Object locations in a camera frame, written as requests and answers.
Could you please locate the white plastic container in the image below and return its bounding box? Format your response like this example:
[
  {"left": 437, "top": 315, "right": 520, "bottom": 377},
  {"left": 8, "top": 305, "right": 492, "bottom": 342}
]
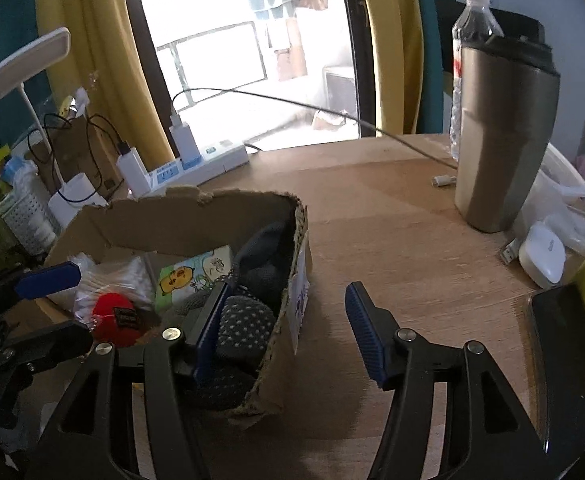
[{"left": 512, "top": 142, "right": 585, "bottom": 241}]

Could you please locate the green cartoon tissue pack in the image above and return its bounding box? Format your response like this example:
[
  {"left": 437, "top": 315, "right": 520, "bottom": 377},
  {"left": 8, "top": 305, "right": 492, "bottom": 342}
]
[{"left": 157, "top": 245, "right": 233, "bottom": 311}]

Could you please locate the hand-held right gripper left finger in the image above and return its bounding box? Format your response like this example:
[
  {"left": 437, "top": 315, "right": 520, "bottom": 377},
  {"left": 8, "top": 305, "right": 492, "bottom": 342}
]
[{"left": 25, "top": 281, "right": 230, "bottom": 480}]

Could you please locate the large teal curtain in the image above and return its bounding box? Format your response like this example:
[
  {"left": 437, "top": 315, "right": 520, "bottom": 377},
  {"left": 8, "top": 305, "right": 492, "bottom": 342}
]
[{"left": 0, "top": 0, "right": 53, "bottom": 146}]

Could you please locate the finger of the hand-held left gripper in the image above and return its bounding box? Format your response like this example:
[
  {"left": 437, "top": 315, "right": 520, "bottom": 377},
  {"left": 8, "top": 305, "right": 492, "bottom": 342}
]
[
  {"left": 0, "top": 319, "right": 94, "bottom": 372},
  {"left": 0, "top": 261, "right": 82, "bottom": 306}
]

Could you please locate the white plastic basket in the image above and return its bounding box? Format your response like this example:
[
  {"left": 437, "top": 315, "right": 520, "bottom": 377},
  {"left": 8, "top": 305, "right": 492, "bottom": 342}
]
[{"left": 0, "top": 192, "right": 58, "bottom": 256}]

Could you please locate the clear plastic water bottle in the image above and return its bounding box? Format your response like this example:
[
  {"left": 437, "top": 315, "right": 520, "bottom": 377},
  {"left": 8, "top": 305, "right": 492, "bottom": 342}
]
[{"left": 449, "top": 0, "right": 505, "bottom": 161}]

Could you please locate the narrow teal curtain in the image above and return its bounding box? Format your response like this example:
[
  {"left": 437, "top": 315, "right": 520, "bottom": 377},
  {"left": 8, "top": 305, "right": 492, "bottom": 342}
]
[{"left": 412, "top": 0, "right": 455, "bottom": 136}]

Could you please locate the brown cardboard box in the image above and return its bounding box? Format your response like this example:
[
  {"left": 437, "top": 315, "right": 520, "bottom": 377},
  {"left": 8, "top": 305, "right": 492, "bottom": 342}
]
[{"left": 42, "top": 185, "right": 313, "bottom": 418}]

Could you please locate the bag of cotton swabs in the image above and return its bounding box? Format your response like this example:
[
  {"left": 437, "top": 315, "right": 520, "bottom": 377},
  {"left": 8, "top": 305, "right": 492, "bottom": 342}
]
[{"left": 67, "top": 255, "right": 156, "bottom": 321}]

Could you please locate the grey charging cable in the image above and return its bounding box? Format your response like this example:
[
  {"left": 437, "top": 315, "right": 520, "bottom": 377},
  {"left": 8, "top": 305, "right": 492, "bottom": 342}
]
[{"left": 171, "top": 87, "right": 459, "bottom": 186}]

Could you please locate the dark balcony door frame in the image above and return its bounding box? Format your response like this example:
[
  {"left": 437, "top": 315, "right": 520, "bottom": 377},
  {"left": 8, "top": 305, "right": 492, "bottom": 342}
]
[{"left": 120, "top": 0, "right": 378, "bottom": 161}]

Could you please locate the red plush keychain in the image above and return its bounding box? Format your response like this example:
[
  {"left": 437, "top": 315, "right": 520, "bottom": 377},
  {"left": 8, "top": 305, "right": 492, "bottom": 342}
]
[{"left": 92, "top": 292, "right": 143, "bottom": 347}]

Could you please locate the white oval device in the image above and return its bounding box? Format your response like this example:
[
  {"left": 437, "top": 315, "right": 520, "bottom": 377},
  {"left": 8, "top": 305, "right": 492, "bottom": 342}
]
[{"left": 518, "top": 222, "right": 568, "bottom": 288}]

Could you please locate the white power strip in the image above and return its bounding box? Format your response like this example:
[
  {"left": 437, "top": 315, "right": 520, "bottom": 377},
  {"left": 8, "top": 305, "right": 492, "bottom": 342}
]
[{"left": 137, "top": 140, "right": 250, "bottom": 196}]

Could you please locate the black smartphone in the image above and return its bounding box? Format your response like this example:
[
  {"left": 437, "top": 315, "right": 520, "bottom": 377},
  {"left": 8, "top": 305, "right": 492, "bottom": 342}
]
[{"left": 527, "top": 282, "right": 585, "bottom": 471}]

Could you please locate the stainless steel tumbler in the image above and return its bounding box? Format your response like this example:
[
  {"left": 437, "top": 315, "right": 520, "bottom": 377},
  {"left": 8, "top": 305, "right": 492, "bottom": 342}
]
[{"left": 453, "top": 35, "right": 561, "bottom": 233}]

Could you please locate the narrow yellow curtain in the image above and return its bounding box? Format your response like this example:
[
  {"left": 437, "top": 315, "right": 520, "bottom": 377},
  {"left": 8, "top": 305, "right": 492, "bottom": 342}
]
[{"left": 355, "top": 0, "right": 425, "bottom": 136}]

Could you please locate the grey dotted glove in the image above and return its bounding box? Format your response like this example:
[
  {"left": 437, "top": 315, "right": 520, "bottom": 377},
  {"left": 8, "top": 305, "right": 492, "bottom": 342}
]
[
  {"left": 162, "top": 290, "right": 278, "bottom": 411},
  {"left": 235, "top": 220, "right": 298, "bottom": 301}
]

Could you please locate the blue white packet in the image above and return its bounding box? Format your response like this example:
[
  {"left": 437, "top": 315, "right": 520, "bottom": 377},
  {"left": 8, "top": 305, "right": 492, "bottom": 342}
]
[{"left": 0, "top": 157, "right": 38, "bottom": 196}]

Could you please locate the wide yellow curtain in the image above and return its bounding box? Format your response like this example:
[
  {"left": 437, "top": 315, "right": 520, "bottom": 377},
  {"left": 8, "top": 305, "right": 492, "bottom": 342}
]
[{"left": 35, "top": 0, "right": 173, "bottom": 161}]

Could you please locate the white charger with grey cable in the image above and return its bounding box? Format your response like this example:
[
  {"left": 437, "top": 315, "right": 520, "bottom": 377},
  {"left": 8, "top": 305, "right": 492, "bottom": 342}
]
[{"left": 169, "top": 115, "right": 203, "bottom": 168}]

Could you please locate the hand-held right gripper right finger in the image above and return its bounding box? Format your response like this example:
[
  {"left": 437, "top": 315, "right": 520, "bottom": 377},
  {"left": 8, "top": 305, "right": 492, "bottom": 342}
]
[{"left": 345, "top": 281, "right": 560, "bottom": 480}]

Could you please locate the white desk lamp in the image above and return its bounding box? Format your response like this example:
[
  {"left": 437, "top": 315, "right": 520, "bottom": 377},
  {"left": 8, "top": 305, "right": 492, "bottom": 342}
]
[{"left": 0, "top": 27, "right": 108, "bottom": 231}]

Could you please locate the white charger with black cable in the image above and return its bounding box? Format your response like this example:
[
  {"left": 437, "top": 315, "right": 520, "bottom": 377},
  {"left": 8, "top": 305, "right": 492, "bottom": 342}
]
[{"left": 116, "top": 147, "right": 150, "bottom": 196}]

